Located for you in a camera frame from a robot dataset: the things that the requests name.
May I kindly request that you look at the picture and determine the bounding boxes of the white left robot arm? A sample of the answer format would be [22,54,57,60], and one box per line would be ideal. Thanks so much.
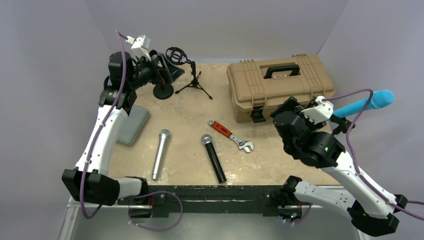
[61,50,185,206]

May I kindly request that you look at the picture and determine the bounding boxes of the tan plastic tool case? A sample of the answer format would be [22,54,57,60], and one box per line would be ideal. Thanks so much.
[226,54,336,123]

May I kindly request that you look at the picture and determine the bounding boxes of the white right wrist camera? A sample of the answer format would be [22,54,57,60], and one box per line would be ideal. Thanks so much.
[301,95,334,123]

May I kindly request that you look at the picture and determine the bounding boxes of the blue foam covered microphone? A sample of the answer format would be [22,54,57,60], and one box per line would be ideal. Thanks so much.
[333,89,395,118]

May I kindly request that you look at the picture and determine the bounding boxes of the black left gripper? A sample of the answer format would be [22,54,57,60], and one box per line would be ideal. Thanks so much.
[127,53,184,90]

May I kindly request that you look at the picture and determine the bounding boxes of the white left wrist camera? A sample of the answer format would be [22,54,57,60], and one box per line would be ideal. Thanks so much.
[126,35,151,61]

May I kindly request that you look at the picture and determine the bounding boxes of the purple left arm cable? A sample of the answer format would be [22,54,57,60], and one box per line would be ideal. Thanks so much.
[79,30,184,233]

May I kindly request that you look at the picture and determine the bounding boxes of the black round base mic stand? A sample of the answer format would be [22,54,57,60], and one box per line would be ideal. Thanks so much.
[149,49,175,100]

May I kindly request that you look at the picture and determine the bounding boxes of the silver mesh head microphone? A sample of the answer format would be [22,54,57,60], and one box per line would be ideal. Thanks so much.
[151,129,171,181]

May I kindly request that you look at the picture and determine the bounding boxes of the red handled adjustable wrench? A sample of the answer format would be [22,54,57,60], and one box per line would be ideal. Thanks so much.
[207,119,255,153]

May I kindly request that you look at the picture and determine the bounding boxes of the black tripod shock mount stand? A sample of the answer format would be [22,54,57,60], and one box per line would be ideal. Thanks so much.
[165,46,213,100]

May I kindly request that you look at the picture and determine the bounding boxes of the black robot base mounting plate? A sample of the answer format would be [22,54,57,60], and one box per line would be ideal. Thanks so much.
[117,185,303,218]

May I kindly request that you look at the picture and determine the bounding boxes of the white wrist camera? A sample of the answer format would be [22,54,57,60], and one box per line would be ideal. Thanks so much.
[126,35,151,61]
[301,95,334,123]

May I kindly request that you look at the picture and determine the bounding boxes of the black microphone with mesh head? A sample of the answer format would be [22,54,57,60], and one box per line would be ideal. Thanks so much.
[201,134,227,184]

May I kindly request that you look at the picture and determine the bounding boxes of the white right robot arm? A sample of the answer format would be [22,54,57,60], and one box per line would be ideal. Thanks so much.
[270,96,408,237]

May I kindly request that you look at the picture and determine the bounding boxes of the aluminium table frame rails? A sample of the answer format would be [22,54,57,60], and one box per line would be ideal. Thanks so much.
[57,60,153,240]

